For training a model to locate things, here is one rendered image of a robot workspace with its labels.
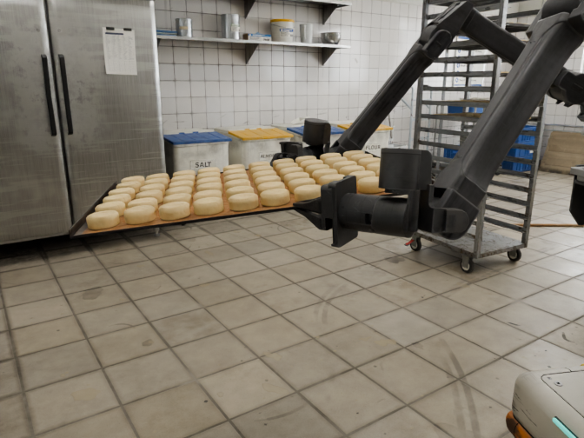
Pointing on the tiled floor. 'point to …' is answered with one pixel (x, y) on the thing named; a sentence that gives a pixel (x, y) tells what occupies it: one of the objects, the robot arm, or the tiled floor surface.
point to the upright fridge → (72, 111)
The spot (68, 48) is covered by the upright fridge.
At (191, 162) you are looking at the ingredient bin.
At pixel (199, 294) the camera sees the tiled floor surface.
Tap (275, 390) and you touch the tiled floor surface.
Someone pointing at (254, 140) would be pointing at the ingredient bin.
